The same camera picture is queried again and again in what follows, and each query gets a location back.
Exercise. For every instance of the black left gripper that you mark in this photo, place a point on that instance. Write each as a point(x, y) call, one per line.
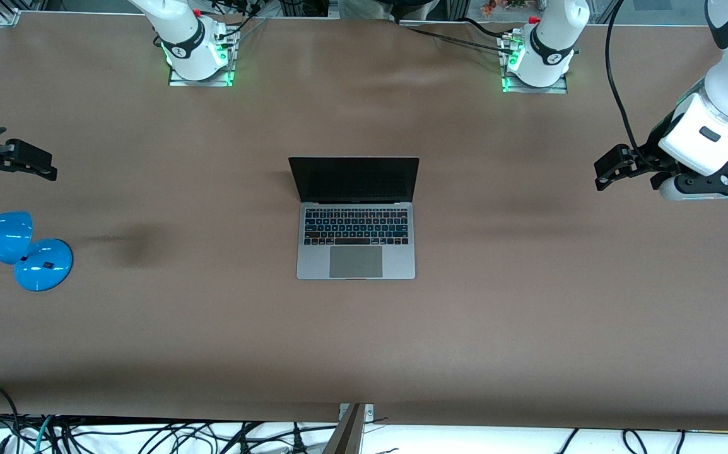
point(647, 159)

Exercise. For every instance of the silver grey laptop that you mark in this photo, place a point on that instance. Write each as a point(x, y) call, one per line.
point(356, 261)

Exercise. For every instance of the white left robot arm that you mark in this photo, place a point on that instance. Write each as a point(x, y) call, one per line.
point(727, 94)

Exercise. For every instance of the blue desk lamp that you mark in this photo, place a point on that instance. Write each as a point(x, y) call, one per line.
point(39, 265)

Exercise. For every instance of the colourful small objects pile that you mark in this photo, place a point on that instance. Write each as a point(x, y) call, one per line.
point(503, 6)

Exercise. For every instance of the person in beige trousers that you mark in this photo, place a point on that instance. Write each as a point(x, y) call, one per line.
point(370, 7)

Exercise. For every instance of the brown table cover sheet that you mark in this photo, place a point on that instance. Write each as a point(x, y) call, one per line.
point(364, 353)

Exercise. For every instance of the aluminium frame corner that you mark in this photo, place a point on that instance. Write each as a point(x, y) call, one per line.
point(9, 16)

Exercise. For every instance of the small metal bracket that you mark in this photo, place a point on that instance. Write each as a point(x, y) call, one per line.
point(369, 413)

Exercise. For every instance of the metal post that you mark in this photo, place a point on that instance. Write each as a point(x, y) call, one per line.
point(345, 435)

